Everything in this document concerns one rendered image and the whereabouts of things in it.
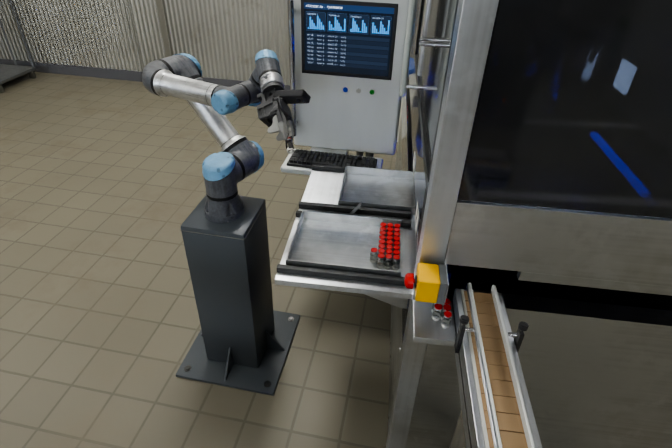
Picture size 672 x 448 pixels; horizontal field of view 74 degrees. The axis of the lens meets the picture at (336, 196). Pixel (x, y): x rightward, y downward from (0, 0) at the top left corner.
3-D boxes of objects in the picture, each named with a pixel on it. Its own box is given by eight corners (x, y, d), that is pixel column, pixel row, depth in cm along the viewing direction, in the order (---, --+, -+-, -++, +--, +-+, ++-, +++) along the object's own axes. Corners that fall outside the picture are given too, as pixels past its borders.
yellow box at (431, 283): (441, 284, 118) (445, 264, 114) (443, 304, 112) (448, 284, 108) (412, 281, 119) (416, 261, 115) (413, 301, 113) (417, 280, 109)
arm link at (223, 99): (122, 65, 157) (225, 89, 135) (148, 57, 164) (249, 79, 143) (130, 96, 163) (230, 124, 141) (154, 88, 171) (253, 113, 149)
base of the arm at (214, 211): (197, 220, 168) (194, 198, 162) (214, 198, 180) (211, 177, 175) (235, 225, 166) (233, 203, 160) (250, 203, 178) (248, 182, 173)
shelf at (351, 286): (427, 178, 185) (428, 174, 184) (440, 302, 126) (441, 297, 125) (313, 168, 189) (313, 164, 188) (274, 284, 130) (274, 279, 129)
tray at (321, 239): (400, 228, 152) (401, 219, 150) (399, 281, 130) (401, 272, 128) (302, 218, 155) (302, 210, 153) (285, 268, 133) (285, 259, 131)
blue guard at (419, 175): (409, 57, 285) (412, 28, 275) (419, 251, 123) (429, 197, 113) (408, 57, 285) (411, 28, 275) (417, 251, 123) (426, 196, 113)
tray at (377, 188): (429, 180, 179) (430, 172, 177) (432, 217, 158) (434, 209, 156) (345, 173, 182) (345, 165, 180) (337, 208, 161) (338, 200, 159)
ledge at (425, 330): (462, 310, 124) (463, 305, 123) (468, 348, 113) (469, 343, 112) (411, 304, 125) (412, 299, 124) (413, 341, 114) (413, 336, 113)
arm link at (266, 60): (270, 68, 154) (281, 50, 148) (275, 92, 149) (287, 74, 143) (249, 62, 150) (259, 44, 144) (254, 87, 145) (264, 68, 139)
